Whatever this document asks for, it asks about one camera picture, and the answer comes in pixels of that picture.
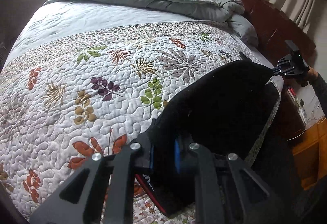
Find white cables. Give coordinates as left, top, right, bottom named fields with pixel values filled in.
left=287, top=85, right=327, bottom=142

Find person's right hand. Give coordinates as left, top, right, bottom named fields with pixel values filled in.
left=305, top=67, right=319, bottom=82

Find light grey bed sheet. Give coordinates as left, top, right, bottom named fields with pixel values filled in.
left=4, top=1, right=192, bottom=65

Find floral quilted bedspread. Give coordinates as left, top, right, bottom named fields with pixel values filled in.
left=1, top=21, right=270, bottom=222

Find dark red wooden headboard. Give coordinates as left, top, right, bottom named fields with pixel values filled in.
left=241, top=0, right=316, bottom=65

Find wooden nightstand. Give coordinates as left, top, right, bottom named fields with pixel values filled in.
left=292, top=118, right=327, bottom=190

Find black pants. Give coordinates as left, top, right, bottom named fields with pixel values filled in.
left=147, top=59, right=279, bottom=216

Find right forearm grey sleeve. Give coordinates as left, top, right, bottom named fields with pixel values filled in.
left=309, top=74, right=327, bottom=117

